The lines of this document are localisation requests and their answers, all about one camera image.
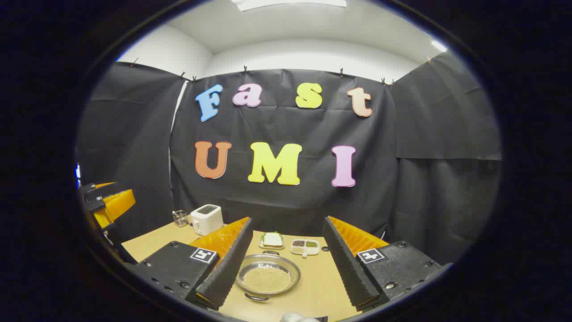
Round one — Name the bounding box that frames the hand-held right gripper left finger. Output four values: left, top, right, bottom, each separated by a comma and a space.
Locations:
134, 217, 254, 311

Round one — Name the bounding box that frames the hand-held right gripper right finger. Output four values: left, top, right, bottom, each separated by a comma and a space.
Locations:
322, 216, 454, 312

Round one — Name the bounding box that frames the stainless steel pot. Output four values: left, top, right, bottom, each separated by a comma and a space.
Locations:
236, 250, 301, 301

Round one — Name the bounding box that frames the small white plate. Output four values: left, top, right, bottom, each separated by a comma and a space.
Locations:
259, 233, 286, 250

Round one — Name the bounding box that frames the pile of yellow soybeans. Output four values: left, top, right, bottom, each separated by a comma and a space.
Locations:
244, 267, 292, 294

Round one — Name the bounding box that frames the white divided condiment tray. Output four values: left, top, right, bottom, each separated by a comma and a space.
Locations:
290, 239, 320, 258

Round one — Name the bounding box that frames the white toaster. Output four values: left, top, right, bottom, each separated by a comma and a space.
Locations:
190, 204, 224, 236

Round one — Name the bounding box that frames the large ceiling light panel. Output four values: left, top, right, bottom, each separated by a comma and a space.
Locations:
231, 0, 347, 12

